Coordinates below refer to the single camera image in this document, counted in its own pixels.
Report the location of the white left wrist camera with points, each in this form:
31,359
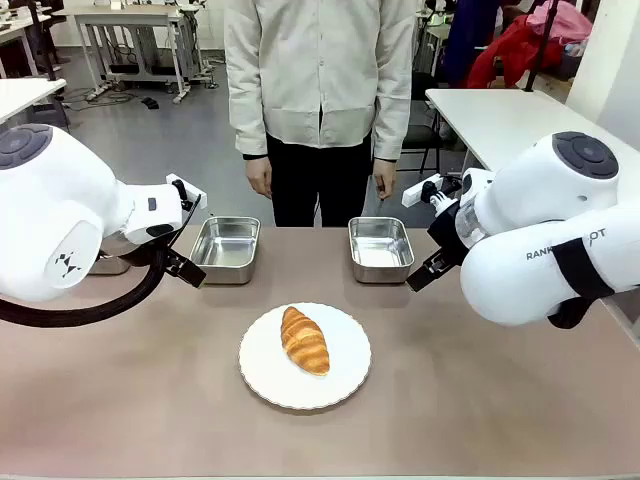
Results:
197,196

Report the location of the black folding chair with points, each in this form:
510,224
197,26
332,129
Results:
425,130

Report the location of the person's left forearm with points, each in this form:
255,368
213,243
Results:
392,125

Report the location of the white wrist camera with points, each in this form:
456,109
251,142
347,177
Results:
412,195
197,196

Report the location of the pink cloth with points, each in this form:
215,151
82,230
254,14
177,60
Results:
565,22

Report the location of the black trousers of person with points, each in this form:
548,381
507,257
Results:
320,185

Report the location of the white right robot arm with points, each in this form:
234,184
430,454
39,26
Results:
525,280

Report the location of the white side table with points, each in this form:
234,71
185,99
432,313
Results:
25,95

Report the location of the dark blue garment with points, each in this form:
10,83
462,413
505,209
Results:
465,40

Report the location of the cream jacket of person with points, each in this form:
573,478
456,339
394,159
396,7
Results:
320,75

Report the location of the white scalloped plate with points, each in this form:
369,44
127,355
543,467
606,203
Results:
260,360

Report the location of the large white table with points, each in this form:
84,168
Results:
500,120

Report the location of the white lab bench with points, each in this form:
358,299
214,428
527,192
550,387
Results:
20,25

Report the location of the red jacket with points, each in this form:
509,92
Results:
510,50

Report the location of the golden brown croissant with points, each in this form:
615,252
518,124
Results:
302,340

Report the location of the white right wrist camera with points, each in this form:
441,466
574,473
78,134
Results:
412,195

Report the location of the steel rectangular container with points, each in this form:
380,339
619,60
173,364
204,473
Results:
380,250
225,250

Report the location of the grey metal desk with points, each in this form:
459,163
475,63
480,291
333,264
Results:
125,17

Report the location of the person's right hand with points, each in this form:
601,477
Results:
259,175

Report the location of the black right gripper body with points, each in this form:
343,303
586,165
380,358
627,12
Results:
447,235

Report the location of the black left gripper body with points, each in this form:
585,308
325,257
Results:
172,259

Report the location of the person's left hand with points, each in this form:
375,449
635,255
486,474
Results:
385,175

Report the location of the person's right forearm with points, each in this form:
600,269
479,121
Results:
250,120

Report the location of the black floor power strip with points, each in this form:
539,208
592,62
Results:
150,103

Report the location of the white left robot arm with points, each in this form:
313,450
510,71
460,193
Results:
50,210

